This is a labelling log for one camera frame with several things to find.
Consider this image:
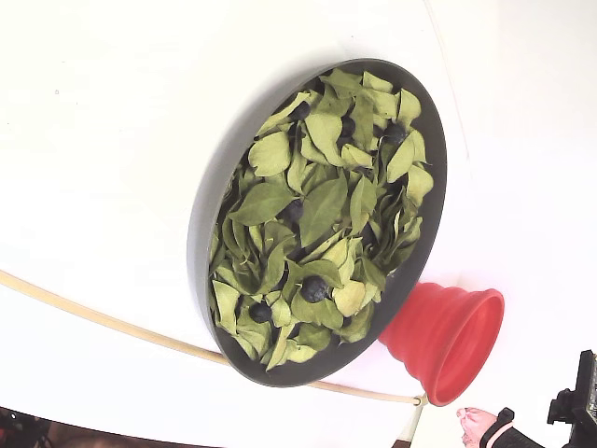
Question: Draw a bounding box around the pink padded gripper finger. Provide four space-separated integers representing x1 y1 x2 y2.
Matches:
456 406 568 448

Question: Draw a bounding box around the dark blueberry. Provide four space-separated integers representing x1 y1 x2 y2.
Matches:
248 301 273 324
298 275 329 304

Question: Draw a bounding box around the red collapsible silicone cup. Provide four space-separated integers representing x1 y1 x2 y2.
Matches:
378 281 507 407

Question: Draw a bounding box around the pile of green leaves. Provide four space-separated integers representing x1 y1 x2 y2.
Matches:
208 68 435 372

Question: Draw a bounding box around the dark grey round bowl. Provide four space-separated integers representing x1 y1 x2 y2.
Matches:
186 57 449 388

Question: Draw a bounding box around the long wooden dowel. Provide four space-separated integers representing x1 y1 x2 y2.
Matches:
0 269 428 406

